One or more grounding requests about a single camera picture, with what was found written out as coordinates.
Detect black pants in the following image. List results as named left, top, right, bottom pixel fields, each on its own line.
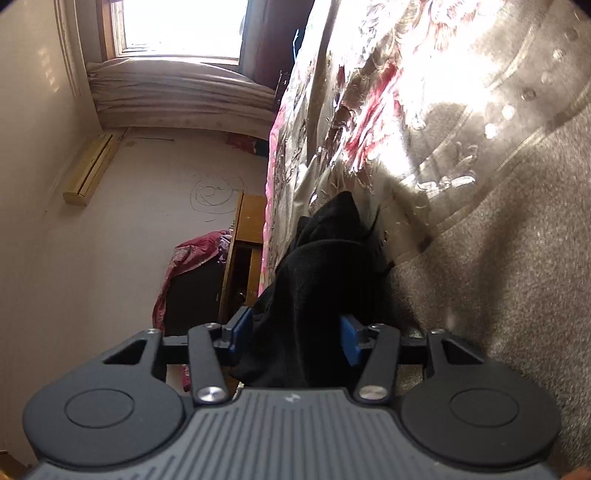
left=231, top=192, right=399, bottom=389

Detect black television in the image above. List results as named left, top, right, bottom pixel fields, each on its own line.
left=163, top=258, right=224, bottom=336

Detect wooden TV cabinet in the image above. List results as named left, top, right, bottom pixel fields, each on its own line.
left=218, top=192, right=266, bottom=323

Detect pink cloth over TV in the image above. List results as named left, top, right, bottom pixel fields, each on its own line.
left=152, top=230, right=232, bottom=330

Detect pink cartoon quilt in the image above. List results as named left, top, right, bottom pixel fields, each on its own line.
left=257, top=107, right=286, bottom=294

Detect floral satin bedspread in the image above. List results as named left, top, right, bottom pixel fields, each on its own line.
left=269, top=1, right=590, bottom=472

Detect left beige curtain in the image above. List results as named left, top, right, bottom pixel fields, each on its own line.
left=86, top=58, right=276, bottom=140

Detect maroon upholstered window bench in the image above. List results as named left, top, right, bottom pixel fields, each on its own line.
left=239, top=0, right=314, bottom=89

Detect blue cloth on bench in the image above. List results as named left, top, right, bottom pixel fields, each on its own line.
left=291, top=29, right=304, bottom=60

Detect window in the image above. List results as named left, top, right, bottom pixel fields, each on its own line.
left=97, top=1, right=249, bottom=66

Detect wall air conditioner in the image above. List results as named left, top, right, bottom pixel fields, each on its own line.
left=62, top=132, right=122, bottom=207

